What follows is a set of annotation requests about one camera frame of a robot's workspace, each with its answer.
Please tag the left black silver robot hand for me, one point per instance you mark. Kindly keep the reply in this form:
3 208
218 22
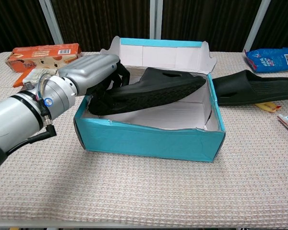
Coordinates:
91 69

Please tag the beige waffle-weave table cloth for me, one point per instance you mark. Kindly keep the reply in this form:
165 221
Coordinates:
86 191

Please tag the grey aluminium partition post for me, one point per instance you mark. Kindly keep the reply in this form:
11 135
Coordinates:
156 19
258 24
52 21

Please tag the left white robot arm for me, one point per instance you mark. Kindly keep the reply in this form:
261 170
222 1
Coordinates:
16 119

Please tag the yellow rubber chicken toy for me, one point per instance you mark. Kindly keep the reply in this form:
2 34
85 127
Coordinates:
267 107

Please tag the blue plastic snack bag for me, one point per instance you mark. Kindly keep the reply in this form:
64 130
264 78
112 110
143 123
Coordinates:
273 60

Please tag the orange cardboard snack box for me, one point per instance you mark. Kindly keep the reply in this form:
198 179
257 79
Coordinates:
38 56

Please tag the orange white snack packet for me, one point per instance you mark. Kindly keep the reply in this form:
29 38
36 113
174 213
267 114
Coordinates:
33 74

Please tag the teal cardboard shoe box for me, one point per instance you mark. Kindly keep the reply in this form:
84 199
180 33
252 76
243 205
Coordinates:
158 143

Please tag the black rubber slipper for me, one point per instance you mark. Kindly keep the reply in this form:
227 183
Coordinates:
254 92
158 89

